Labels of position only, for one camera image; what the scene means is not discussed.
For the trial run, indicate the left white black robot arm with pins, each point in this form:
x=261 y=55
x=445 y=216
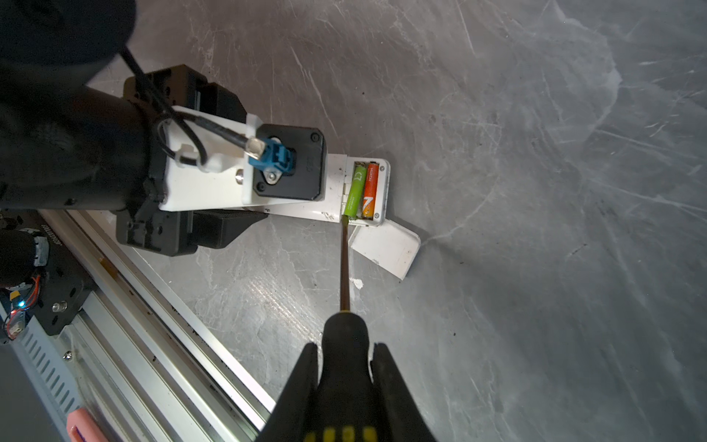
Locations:
x=79 y=126

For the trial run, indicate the white remote control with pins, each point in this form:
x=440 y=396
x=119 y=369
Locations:
x=339 y=176

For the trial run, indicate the small white paper scrap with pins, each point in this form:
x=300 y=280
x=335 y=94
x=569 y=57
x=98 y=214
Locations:
x=357 y=283

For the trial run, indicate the aluminium rail frame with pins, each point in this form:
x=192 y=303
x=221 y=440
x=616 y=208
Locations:
x=134 y=356

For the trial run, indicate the white battery cover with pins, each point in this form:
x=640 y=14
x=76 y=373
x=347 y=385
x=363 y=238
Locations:
x=389 y=245

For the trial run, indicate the green AA battery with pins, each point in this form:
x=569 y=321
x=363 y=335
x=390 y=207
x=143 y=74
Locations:
x=356 y=191

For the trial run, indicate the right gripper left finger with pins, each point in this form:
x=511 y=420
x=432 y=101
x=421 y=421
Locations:
x=288 y=420

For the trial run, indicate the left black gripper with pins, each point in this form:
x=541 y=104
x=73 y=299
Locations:
x=143 y=225

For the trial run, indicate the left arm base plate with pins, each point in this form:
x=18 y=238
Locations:
x=31 y=256

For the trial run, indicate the orange AA battery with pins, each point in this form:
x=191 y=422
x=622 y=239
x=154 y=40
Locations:
x=370 y=191

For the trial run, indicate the green circuit board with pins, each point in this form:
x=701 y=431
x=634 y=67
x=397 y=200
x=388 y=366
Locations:
x=17 y=304

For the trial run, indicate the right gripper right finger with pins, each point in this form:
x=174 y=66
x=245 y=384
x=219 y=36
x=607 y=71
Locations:
x=401 y=418

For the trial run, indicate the pink box cutter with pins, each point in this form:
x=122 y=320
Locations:
x=81 y=427

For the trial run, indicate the black yellow screwdriver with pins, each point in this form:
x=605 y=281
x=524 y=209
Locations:
x=346 y=405

